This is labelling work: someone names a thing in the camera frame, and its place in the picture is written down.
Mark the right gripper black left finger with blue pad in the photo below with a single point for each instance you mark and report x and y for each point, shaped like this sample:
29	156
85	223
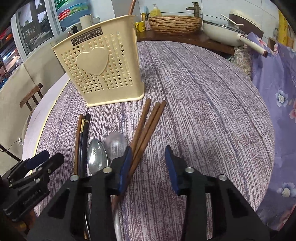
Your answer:
63	217

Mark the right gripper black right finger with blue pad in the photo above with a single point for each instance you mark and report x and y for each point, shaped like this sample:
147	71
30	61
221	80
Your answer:
232	216

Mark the pointed steel spoon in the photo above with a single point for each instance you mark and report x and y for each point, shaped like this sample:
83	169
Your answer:
96	156

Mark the brown wooden chopstick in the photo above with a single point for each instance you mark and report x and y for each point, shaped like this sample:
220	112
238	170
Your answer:
132	7

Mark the thin brown chopstick left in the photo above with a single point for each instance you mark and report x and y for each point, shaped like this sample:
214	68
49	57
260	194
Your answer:
80	118

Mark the black chopstick gold band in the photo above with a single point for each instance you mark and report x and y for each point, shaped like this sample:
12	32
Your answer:
83	146

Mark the wooden chair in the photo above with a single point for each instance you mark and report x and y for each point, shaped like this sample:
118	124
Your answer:
31	95

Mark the round steel spoon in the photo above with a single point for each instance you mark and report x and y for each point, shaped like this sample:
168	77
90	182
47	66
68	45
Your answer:
115	145

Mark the purple striped tablecloth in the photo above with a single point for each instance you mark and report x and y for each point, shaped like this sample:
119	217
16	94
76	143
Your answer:
214	118

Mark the brown chopstick on table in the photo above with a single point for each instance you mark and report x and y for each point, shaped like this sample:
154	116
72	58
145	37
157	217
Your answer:
140	125
131	171
146	135

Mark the cream plastic utensil holder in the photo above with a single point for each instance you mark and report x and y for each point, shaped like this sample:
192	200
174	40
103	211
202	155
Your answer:
102	62

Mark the sliding window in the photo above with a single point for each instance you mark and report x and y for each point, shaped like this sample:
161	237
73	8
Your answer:
28	40

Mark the blue water jug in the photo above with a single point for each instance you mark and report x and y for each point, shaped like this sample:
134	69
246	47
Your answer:
69	12

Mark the dark wooden counter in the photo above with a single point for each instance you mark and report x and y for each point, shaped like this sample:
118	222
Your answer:
198	39

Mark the cream pot with glass lid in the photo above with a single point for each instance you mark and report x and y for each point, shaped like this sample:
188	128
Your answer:
230	35

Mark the yellow mug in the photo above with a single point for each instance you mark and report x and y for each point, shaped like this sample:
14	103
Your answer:
140	26

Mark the woven pattern basin sink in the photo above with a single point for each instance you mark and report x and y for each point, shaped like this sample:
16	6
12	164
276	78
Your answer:
175	25

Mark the bronze faucet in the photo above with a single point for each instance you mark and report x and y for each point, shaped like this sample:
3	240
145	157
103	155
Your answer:
194	8

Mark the yellow soap bottle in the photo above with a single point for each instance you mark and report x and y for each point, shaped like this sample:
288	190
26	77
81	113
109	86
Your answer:
155	11

